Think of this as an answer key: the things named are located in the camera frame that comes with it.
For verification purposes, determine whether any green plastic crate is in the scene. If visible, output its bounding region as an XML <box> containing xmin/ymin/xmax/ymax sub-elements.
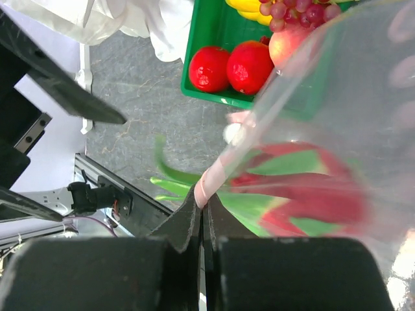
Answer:
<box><xmin>181</xmin><ymin>1</ymin><xmax>333</xmax><ymax>120</ymax></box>

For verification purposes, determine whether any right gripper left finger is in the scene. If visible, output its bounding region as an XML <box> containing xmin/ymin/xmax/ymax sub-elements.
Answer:
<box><xmin>1</xmin><ymin>191</ymin><xmax>201</xmax><ymax>310</ymax></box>

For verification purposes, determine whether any red apple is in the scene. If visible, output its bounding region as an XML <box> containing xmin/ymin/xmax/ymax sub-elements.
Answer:
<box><xmin>226</xmin><ymin>40</ymin><xmax>274</xmax><ymax>95</ymax></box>
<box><xmin>189</xmin><ymin>46</ymin><xmax>231</xmax><ymax>93</ymax></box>

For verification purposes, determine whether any clear pink zip top bag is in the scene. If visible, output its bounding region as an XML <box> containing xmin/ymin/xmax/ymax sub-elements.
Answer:
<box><xmin>194</xmin><ymin>0</ymin><xmax>415</xmax><ymax>286</ymax></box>

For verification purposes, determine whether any white t-shirt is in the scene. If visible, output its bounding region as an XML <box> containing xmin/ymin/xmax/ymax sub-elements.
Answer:
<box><xmin>2</xmin><ymin>0</ymin><xmax>194</xmax><ymax>62</ymax></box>

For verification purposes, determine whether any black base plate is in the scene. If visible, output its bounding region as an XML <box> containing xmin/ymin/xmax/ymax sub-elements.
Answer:
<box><xmin>98</xmin><ymin>176</ymin><xmax>173</xmax><ymax>236</ymax></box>

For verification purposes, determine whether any silver clothes rack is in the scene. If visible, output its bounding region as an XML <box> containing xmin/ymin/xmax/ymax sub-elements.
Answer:
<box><xmin>75</xmin><ymin>43</ymin><xmax>95</xmax><ymax>135</ymax></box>

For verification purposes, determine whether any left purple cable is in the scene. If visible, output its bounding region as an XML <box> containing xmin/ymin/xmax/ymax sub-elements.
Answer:
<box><xmin>63</xmin><ymin>215</ymin><xmax>119</xmax><ymax>238</ymax></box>

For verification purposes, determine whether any red grapes bunch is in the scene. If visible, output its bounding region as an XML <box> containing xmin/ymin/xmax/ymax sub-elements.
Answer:
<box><xmin>259</xmin><ymin>0</ymin><xmax>342</xmax><ymax>32</ymax></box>

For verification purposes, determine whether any peach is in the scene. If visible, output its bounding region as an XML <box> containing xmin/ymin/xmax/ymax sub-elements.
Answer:
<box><xmin>268</xmin><ymin>26</ymin><xmax>311</xmax><ymax>69</ymax></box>

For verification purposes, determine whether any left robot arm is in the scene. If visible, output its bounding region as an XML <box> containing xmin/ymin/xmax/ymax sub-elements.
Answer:
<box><xmin>1</xmin><ymin>12</ymin><xmax>126</xmax><ymax>222</ymax></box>

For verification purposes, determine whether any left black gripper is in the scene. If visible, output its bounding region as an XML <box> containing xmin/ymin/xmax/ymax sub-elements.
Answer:
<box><xmin>1</xmin><ymin>11</ymin><xmax>126</xmax><ymax>222</ymax></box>

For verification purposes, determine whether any yellow banana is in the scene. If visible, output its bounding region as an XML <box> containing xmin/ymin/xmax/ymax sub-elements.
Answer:
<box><xmin>225</xmin><ymin>0</ymin><xmax>272</xmax><ymax>26</ymax></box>

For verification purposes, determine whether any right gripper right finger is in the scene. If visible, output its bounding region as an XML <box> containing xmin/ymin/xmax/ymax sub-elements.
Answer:
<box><xmin>203</xmin><ymin>196</ymin><xmax>393</xmax><ymax>310</ymax></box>

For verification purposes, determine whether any pink dragon fruit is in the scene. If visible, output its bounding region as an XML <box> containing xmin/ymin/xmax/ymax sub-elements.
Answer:
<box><xmin>151</xmin><ymin>137</ymin><xmax>373</xmax><ymax>237</ymax></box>

